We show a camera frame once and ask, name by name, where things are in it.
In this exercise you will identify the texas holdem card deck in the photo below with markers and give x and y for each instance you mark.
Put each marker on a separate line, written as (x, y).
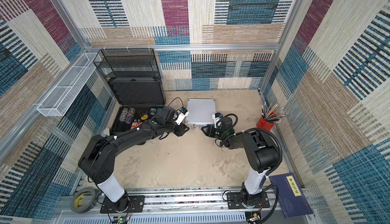
(135, 124)

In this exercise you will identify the white mesh wall basket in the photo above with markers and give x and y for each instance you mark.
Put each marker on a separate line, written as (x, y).
(62, 96)

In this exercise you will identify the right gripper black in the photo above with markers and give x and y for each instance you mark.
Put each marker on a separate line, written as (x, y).
(212, 129)

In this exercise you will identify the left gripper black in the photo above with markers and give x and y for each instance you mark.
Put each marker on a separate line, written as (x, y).
(183, 130)

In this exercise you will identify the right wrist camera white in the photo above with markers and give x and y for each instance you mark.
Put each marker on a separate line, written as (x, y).
(216, 118)

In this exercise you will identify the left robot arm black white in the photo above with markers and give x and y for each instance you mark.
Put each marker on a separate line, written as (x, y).
(98, 159)

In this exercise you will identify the bundle of coloured pencils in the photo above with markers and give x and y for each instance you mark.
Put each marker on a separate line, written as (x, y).
(272, 113)

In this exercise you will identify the black mesh shelf rack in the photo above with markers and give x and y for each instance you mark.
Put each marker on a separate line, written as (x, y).
(126, 63)

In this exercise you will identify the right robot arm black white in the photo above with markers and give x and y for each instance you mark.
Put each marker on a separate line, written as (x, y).
(263, 152)

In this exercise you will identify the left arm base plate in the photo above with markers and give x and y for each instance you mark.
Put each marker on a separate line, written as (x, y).
(126, 204)

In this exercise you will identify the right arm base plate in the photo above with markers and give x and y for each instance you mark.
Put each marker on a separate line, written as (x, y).
(241, 200)

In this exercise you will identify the small purple chip stack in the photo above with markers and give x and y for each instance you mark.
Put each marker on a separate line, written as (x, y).
(152, 111)

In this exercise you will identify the purple mixed chip stack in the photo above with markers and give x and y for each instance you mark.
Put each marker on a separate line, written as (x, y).
(130, 116)

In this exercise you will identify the blue orange chip stack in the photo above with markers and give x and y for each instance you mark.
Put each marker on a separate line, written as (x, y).
(124, 114)

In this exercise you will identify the dark blue book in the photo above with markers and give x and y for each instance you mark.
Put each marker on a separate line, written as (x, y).
(291, 199)

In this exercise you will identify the grey tape roll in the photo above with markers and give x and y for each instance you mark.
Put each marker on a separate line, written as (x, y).
(84, 200)

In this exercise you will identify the silver aluminium poker case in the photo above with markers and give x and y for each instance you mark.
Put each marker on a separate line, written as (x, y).
(201, 112)

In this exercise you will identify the dark grey poker case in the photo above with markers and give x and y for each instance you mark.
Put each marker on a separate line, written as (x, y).
(141, 94)

